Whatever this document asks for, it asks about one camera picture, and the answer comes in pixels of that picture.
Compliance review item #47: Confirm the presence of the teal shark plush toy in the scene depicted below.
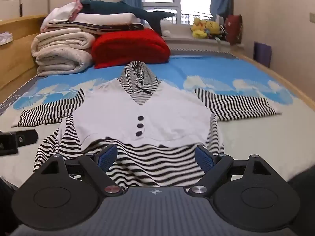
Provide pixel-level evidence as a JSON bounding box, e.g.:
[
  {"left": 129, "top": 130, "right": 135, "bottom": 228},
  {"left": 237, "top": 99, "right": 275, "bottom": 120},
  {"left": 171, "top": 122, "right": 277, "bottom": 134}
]
[{"left": 79, "top": 0, "right": 176, "bottom": 36}]

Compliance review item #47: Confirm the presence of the yellow plush toy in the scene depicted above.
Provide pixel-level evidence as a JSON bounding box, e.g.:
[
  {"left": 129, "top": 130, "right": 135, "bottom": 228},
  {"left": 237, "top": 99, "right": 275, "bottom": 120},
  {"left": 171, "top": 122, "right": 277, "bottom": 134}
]
[{"left": 191, "top": 17, "right": 221, "bottom": 39}]

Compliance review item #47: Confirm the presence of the red folded blanket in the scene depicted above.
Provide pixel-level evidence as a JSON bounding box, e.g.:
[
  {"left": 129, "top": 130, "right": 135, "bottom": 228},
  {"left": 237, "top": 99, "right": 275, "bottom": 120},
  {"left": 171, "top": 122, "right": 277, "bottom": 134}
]
[{"left": 91, "top": 28, "right": 171, "bottom": 69}]

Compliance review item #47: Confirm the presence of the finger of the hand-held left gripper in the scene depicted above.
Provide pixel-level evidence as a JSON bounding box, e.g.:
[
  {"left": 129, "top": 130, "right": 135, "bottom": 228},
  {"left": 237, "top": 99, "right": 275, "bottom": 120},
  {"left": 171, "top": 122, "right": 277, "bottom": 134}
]
[{"left": 0, "top": 130, "right": 38, "bottom": 156}]

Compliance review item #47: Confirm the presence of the pink cloth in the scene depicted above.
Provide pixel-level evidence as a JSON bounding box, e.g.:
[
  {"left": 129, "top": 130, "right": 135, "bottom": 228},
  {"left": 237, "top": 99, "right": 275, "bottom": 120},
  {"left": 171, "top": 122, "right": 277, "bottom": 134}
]
[{"left": 69, "top": 0, "right": 83, "bottom": 20}]

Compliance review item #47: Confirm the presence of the purple box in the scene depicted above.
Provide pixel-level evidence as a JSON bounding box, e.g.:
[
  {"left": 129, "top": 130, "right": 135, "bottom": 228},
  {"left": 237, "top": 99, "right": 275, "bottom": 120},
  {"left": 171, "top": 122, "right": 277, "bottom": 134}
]
[{"left": 253, "top": 42, "right": 272, "bottom": 68}]

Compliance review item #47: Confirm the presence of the white folded blanket dark trim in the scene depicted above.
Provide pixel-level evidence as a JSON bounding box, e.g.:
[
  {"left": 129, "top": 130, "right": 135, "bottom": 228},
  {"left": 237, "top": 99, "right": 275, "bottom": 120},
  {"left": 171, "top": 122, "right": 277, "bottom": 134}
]
[{"left": 47, "top": 12, "right": 145, "bottom": 35}]

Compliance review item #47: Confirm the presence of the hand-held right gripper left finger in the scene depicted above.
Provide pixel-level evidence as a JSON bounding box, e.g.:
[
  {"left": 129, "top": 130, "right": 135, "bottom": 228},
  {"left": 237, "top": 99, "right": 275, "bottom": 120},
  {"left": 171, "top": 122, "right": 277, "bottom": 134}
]
[{"left": 32, "top": 144, "right": 125, "bottom": 197}]

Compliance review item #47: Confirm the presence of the red bag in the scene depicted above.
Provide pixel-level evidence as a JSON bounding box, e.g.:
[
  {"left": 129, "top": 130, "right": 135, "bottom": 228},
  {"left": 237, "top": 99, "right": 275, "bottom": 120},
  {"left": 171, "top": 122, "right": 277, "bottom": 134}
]
[{"left": 225, "top": 15, "right": 244, "bottom": 46}]

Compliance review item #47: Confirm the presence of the black white striped shirt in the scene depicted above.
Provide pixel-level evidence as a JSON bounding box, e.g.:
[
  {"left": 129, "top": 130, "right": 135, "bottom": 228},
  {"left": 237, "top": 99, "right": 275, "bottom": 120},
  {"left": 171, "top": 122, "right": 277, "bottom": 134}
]
[{"left": 12, "top": 61, "right": 282, "bottom": 195}]

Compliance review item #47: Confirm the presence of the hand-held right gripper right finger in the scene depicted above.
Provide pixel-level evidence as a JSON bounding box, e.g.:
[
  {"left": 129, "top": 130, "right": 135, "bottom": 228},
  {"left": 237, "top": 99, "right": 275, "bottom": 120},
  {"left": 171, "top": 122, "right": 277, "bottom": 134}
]
[{"left": 188, "top": 145, "right": 283, "bottom": 198}]

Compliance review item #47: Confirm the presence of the cream folded quilt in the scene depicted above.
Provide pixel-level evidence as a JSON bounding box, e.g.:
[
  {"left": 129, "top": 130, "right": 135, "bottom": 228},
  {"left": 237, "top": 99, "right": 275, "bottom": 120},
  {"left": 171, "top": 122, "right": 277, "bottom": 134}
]
[{"left": 31, "top": 31, "right": 95, "bottom": 77}]

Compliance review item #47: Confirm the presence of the tissue pack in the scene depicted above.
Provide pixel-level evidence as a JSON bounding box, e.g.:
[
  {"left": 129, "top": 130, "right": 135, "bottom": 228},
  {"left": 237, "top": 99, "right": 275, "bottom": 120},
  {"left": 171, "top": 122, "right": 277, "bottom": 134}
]
[{"left": 0, "top": 31, "right": 13, "bottom": 45}]

